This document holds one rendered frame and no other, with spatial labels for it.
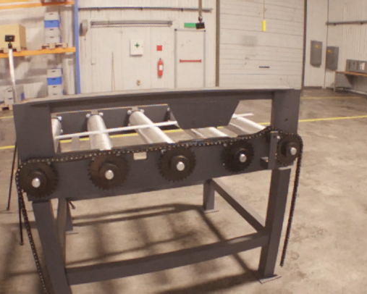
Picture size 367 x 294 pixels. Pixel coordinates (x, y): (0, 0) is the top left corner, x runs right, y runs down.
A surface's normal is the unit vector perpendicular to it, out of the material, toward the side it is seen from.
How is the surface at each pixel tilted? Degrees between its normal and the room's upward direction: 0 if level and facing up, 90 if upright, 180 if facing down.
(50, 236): 90
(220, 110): 90
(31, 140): 90
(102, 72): 90
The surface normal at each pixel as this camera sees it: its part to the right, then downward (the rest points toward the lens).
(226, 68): 0.33, 0.29
